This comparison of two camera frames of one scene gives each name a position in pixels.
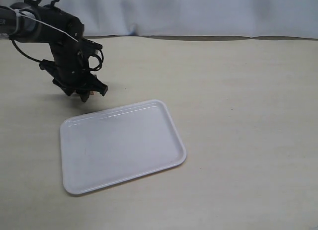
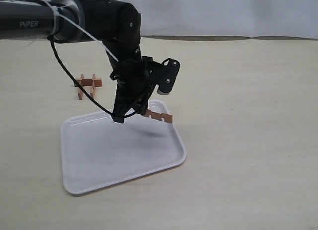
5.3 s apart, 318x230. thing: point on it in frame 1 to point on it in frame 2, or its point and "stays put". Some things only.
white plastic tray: [105, 146] stays put
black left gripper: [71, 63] to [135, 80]
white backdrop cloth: [286, 15] stays put
